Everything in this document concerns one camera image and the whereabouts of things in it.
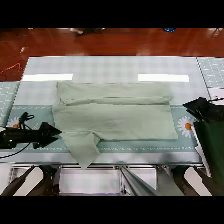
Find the dark green garment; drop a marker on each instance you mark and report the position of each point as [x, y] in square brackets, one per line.
[213, 150]

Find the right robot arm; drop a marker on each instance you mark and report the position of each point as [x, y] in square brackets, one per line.
[205, 109]

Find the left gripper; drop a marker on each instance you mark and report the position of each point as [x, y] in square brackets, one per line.
[25, 137]

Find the pale green T-shirt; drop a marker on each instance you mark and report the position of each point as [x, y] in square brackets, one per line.
[116, 120]

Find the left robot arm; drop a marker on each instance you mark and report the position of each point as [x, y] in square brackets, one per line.
[47, 180]

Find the silver frame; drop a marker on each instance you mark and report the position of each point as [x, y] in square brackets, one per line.
[100, 180]

